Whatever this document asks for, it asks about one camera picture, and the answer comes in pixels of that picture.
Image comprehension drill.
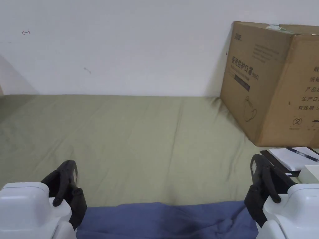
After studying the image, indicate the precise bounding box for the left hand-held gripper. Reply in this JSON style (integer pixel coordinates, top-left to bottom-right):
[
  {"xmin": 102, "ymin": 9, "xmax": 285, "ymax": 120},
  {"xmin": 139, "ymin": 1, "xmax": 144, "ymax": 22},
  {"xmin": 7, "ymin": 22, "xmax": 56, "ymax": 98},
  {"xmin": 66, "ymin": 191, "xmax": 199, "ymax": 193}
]
[{"xmin": 0, "ymin": 160, "xmax": 88, "ymax": 239}]

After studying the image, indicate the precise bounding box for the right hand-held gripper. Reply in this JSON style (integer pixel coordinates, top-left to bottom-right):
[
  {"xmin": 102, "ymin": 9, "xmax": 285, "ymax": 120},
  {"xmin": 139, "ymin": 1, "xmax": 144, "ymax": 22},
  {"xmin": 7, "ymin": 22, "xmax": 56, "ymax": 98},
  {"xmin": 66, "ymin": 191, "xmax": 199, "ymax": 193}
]
[{"xmin": 244, "ymin": 154, "xmax": 319, "ymax": 239}]

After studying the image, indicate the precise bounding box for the black flat folder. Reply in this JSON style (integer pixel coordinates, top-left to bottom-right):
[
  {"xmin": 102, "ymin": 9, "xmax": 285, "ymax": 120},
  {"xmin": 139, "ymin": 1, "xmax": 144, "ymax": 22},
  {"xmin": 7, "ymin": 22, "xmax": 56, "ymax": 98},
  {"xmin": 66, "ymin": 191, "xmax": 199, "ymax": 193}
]
[{"xmin": 260, "ymin": 149, "xmax": 302, "ymax": 179}]

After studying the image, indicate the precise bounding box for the white paper sheet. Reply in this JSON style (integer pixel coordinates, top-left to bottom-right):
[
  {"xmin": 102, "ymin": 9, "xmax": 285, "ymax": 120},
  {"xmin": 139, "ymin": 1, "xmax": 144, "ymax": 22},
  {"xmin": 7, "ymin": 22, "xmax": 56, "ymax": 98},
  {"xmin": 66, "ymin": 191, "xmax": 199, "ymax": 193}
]
[{"xmin": 269, "ymin": 147, "xmax": 319, "ymax": 172}]

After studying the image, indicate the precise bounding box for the white box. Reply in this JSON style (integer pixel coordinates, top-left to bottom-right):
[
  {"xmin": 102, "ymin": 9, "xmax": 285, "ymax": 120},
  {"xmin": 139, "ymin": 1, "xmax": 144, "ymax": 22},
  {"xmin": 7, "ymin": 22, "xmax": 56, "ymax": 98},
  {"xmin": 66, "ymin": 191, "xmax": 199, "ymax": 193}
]
[{"xmin": 298, "ymin": 164, "xmax": 319, "ymax": 185}]

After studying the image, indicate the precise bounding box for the dark pen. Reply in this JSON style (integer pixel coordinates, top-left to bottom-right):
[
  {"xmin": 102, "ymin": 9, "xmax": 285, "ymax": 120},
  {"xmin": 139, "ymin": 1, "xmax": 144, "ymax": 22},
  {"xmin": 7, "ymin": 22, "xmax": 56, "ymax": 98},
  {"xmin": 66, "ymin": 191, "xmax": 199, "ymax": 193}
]
[{"xmin": 286, "ymin": 147, "xmax": 319, "ymax": 163}]

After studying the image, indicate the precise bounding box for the bed with pale green sheet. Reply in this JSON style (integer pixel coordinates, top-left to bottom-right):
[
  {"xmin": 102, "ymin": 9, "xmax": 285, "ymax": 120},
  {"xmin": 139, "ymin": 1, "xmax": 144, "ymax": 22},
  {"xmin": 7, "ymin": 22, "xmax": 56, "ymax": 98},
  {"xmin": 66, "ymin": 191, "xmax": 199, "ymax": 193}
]
[{"xmin": 0, "ymin": 94, "xmax": 319, "ymax": 209}]

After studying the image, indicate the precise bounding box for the dark blue garment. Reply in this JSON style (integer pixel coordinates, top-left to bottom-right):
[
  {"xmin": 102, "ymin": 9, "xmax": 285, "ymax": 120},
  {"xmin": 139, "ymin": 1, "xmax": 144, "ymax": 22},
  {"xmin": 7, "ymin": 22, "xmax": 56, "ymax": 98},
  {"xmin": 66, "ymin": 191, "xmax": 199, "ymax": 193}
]
[{"xmin": 76, "ymin": 200, "xmax": 260, "ymax": 239}]

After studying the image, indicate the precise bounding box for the brown cardboard carton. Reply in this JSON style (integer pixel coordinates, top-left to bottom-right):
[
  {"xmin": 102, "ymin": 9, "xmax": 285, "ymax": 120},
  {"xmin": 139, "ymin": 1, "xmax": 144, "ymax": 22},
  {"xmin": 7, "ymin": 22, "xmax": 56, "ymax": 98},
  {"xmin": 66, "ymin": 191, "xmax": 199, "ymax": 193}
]
[{"xmin": 220, "ymin": 21, "xmax": 319, "ymax": 147}]

